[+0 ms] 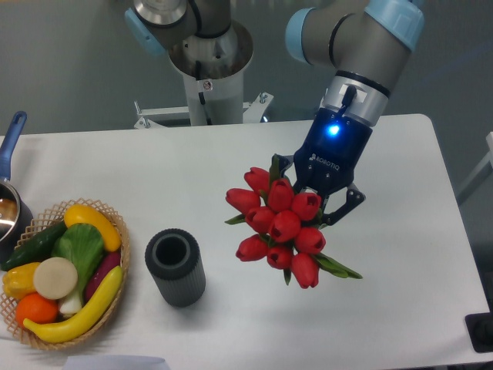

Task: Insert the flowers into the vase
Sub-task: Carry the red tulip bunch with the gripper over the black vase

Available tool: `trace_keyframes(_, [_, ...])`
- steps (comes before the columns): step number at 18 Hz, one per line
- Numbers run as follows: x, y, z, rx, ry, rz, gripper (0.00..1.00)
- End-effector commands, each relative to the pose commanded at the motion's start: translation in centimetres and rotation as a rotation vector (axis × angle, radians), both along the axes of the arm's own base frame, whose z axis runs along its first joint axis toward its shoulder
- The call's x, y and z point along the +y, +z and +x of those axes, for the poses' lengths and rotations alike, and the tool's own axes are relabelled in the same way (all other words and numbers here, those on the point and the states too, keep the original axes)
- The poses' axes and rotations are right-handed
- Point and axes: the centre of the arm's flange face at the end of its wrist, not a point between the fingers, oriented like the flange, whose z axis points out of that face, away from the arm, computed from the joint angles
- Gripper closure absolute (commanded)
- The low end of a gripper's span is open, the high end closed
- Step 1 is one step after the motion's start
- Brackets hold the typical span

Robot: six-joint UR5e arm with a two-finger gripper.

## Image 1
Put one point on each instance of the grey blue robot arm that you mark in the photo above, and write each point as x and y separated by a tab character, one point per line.
367	42

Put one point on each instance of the white frame at right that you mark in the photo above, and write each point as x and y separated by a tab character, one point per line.
477	176

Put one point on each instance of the yellow bell pepper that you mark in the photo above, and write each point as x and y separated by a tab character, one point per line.
19	281

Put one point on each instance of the dark grey ribbed vase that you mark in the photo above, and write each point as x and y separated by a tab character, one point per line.
174	260

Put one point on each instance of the green bok choy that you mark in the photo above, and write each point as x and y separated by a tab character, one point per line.
82	244

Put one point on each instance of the red tulip bouquet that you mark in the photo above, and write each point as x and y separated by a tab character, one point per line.
287	228

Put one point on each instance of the yellow banana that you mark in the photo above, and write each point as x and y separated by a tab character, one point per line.
86	318

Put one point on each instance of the woven wicker basket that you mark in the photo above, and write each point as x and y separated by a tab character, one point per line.
51	216

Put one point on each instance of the purple sweet potato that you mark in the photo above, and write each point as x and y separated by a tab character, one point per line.
110	261

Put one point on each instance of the orange fruit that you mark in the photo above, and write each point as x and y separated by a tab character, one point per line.
37	309

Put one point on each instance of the green cucumber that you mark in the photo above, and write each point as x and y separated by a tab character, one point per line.
36	248

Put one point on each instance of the beige round slice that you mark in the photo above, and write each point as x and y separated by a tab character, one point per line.
55	278

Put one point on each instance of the blue handled saucepan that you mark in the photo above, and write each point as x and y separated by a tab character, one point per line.
15	214

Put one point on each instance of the black device at table edge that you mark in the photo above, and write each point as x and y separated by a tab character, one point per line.
480	331

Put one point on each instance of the yellow squash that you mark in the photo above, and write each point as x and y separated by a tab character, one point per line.
83	214

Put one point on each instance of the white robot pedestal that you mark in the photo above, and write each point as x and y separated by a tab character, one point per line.
212	72

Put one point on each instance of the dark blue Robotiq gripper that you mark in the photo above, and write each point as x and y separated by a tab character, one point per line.
326	160

